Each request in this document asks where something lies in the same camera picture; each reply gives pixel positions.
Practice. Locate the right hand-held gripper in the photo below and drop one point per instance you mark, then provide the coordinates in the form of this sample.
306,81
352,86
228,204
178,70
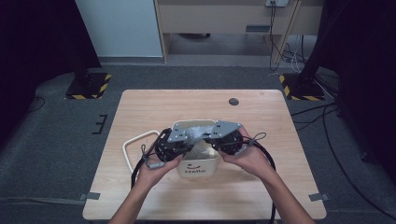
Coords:
225,137

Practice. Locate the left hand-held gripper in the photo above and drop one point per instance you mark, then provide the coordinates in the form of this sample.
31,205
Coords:
174,140

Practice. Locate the cream plastic bin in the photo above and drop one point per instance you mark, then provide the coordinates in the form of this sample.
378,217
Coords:
199,168

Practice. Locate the person's right hand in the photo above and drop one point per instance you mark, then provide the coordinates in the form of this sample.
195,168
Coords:
249,158

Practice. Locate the person's left hand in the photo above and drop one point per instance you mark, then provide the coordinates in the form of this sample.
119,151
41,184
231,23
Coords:
155,172

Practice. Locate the grey round table grommet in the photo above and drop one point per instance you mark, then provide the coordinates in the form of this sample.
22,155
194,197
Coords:
233,101

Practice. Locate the black striped stand base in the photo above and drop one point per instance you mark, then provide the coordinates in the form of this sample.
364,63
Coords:
303,88
88,87

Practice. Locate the grey tape strip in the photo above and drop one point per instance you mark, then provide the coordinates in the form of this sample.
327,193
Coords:
90,196
319,197

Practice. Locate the light wooden desk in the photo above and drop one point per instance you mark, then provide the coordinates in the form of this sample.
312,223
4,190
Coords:
218,18

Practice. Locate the black stand pole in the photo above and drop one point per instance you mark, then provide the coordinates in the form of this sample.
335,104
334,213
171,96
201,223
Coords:
316,53

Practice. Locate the white panel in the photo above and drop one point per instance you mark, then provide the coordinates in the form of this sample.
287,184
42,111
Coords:
121,28

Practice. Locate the grey power socket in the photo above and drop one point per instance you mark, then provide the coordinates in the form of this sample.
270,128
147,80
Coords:
276,2

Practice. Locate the dark curtain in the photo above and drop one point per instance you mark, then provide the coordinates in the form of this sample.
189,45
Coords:
34,53
367,77

